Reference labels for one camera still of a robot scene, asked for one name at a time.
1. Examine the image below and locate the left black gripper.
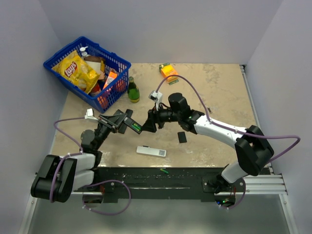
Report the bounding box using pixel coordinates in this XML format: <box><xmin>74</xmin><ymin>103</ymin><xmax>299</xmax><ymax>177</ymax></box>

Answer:
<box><xmin>94</xmin><ymin>113</ymin><xmax>127</xmax><ymax>150</ymax></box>

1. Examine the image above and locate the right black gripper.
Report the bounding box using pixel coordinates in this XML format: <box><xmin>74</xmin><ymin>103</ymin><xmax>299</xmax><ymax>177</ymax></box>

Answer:
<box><xmin>141</xmin><ymin>102</ymin><xmax>181</xmax><ymax>133</ymax></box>

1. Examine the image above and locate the black remote control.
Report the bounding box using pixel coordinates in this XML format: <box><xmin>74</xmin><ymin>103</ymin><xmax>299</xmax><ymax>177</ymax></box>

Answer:
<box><xmin>123</xmin><ymin>117</ymin><xmax>142</xmax><ymax>134</ymax></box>
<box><xmin>117</xmin><ymin>109</ymin><xmax>133</xmax><ymax>134</ymax></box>

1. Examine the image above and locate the black battery cover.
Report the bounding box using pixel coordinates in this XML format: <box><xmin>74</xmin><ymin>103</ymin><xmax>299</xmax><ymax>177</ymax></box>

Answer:
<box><xmin>177</xmin><ymin>132</ymin><xmax>187</xmax><ymax>143</ymax></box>

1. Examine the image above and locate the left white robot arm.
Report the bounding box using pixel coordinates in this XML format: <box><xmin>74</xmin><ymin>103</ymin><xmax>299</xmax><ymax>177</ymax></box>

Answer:
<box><xmin>31</xmin><ymin>112</ymin><xmax>127</xmax><ymax>203</ymax></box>

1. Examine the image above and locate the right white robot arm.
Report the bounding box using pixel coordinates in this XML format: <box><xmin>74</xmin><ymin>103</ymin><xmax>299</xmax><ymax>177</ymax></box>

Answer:
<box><xmin>141</xmin><ymin>91</ymin><xmax>274</xmax><ymax>192</ymax></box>

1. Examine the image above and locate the white remote control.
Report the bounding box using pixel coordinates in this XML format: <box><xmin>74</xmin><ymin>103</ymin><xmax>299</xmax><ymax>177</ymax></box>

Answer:
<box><xmin>136</xmin><ymin>146</ymin><xmax>167</xmax><ymax>157</ymax></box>

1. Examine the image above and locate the green glass bottle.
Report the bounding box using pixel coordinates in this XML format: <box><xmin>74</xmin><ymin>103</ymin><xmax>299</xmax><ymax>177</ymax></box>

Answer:
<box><xmin>127</xmin><ymin>77</ymin><xmax>140</xmax><ymax>103</ymax></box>

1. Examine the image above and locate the blue plastic basket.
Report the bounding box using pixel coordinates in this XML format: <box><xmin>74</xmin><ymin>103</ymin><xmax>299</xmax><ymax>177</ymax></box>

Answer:
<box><xmin>43</xmin><ymin>36</ymin><xmax>131</xmax><ymax>113</ymax></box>

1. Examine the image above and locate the orange white carton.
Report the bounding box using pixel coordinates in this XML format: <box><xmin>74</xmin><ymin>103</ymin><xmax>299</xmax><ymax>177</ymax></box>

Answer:
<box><xmin>103</xmin><ymin>68</ymin><xmax>117</xmax><ymax>90</ymax></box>

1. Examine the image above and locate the brown white snack package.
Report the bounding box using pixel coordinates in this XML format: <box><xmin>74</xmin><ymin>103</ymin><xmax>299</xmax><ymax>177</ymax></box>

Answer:
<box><xmin>84</xmin><ymin>55</ymin><xmax>106</xmax><ymax>81</ymax></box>

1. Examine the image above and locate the orange sponge pack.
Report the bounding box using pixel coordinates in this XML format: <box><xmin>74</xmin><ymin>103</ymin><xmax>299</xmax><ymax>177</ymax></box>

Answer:
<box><xmin>158</xmin><ymin>63</ymin><xmax>178</xmax><ymax>85</ymax></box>

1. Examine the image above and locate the yellow Lays chips bag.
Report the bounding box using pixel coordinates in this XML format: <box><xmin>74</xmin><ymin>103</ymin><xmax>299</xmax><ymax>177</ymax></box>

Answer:
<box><xmin>52</xmin><ymin>50</ymin><xmax>100</xmax><ymax>94</ymax></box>

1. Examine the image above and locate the white pump bottle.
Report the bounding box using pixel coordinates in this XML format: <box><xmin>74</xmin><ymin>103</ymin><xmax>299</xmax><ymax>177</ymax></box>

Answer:
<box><xmin>79</xmin><ymin>46</ymin><xmax>89</xmax><ymax>59</ymax></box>

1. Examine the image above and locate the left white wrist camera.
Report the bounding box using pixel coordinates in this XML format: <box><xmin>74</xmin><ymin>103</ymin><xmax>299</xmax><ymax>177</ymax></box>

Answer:
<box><xmin>84</xmin><ymin>108</ymin><xmax>98</xmax><ymax>121</ymax></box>

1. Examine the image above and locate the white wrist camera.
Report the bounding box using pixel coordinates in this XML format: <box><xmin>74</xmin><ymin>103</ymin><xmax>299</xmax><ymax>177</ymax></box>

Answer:
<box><xmin>84</xmin><ymin>108</ymin><xmax>98</xmax><ymax>121</ymax></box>
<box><xmin>149</xmin><ymin>91</ymin><xmax>163</xmax><ymax>111</ymax></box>

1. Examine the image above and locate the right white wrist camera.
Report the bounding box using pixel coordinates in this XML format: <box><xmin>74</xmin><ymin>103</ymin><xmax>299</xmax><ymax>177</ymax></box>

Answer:
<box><xmin>149</xmin><ymin>91</ymin><xmax>163</xmax><ymax>111</ymax></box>

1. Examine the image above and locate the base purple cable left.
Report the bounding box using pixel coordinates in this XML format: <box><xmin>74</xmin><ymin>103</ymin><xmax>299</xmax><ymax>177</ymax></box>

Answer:
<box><xmin>81</xmin><ymin>180</ymin><xmax>132</xmax><ymax>215</ymax></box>

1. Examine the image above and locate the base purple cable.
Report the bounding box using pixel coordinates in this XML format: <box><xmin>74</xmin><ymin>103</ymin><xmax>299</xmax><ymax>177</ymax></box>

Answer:
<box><xmin>218</xmin><ymin>176</ymin><xmax>246</xmax><ymax>210</ymax></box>
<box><xmin>81</xmin><ymin>180</ymin><xmax>132</xmax><ymax>215</ymax></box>

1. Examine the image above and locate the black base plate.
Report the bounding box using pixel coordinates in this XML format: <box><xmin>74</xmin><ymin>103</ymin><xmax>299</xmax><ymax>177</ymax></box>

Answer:
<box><xmin>70</xmin><ymin>166</ymin><xmax>271</xmax><ymax>204</ymax></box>

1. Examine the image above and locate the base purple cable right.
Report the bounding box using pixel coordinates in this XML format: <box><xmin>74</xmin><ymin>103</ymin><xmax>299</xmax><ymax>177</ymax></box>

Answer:
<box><xmin>218</xmin><ymin>176</ymin><xmax>246</xmax><ymax>210</ymax></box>

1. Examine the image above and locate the aluminium frame rail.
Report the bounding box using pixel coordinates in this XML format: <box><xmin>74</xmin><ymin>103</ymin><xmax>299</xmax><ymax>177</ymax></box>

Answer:
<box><xmin>19</xmin><ymin>175</ymin><xmax>298</xmax><ymax>234</ymax></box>

